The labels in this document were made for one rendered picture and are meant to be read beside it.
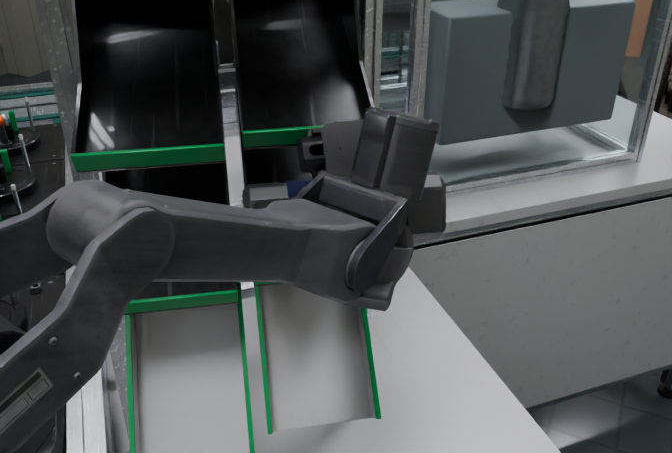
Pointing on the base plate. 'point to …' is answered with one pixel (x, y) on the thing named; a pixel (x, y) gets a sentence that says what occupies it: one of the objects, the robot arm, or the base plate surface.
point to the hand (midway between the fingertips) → (336, 201)
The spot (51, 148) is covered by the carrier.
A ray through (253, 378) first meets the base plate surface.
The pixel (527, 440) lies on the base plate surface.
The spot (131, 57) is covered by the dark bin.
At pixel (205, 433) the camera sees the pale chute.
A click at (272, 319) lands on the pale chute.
